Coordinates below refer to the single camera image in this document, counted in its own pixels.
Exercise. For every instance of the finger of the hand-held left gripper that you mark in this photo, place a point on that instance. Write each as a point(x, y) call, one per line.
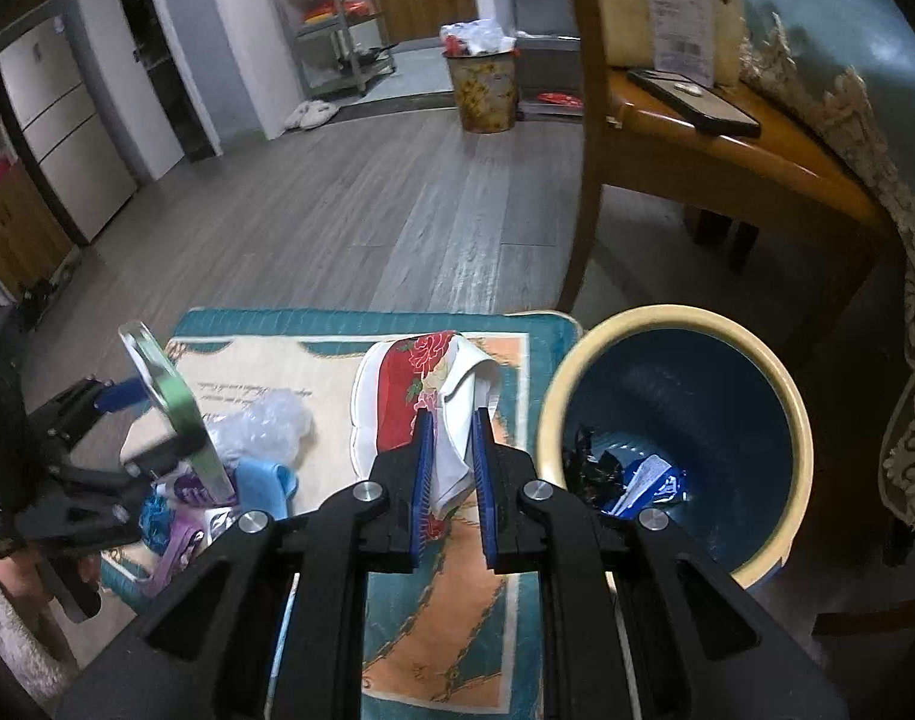
point(123, 394)
point(90, 510)

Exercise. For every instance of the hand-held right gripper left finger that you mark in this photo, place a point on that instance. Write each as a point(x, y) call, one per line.
point(423, 480)

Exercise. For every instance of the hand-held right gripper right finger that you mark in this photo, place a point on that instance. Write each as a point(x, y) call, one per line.
point(483, 487)

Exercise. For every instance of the round green tin lid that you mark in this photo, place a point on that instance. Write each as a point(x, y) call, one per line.
point(176, 405)

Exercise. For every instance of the red floral snack packet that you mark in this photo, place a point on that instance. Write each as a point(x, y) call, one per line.
point(397, 397)

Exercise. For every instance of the purple packet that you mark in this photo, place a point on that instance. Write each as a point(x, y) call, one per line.
point(183, 540)

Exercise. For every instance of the clear plastic wrap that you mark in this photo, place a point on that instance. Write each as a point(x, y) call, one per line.
point(270, 420)

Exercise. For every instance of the light blue plastic piece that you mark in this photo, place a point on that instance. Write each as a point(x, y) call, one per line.
point(266, 481)

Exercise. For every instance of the blue bin with cream rim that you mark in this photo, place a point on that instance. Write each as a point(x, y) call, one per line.
point(697, 390)

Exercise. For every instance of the person's left forearm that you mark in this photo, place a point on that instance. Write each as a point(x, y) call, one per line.
point(15, 637)

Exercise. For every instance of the floral trash bin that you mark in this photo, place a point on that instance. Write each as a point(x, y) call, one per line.
point(483, 94)

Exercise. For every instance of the black crumpled wrapper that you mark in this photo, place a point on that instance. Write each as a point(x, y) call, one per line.
point(588, 465)

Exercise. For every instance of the small white packet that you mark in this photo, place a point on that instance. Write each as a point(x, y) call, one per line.
point(219, 521)

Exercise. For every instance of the blue and white wrapper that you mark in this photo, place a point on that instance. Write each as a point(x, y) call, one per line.
point(652, 480)

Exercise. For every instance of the teal printed mat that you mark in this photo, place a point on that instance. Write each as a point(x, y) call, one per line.
point(292, 360)

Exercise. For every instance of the wooden cabinet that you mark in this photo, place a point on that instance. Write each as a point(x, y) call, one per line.
point(15, 232)

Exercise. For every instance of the grey refrigerator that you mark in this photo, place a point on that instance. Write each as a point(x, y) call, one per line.
point(60, 120)

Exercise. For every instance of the white fluffy slipper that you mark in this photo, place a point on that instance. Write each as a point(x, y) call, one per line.
point(322, 111)
point(296, 120)

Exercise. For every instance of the metal shelf rack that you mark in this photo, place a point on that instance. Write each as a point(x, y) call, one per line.
point(350, 52)

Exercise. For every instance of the black frying pan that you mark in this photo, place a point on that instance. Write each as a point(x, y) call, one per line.
point(363, 56)

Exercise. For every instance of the dark wooden chair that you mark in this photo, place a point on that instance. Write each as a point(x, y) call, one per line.
point(877, 619)

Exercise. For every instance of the low metal rack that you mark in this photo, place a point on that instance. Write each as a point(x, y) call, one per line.
point(547, 67)

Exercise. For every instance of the red plastic dish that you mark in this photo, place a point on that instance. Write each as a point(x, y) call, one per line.
point(337, 13)

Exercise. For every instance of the black phone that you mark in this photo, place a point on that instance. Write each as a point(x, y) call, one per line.
point(712, 112)

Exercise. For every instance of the white plastic bag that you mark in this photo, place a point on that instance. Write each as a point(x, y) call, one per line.
point(476, 36)

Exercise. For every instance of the wooden kitchen counter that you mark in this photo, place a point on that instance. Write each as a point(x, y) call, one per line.
point(427, 4)

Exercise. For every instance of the cream paper bag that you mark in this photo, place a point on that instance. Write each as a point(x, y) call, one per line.
point(622, 7)

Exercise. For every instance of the white paper receipt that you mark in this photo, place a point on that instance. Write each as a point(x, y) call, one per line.
point(682, 7)

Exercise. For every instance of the teal lace tablecloth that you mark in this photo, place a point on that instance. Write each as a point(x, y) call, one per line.
point(840, 30)

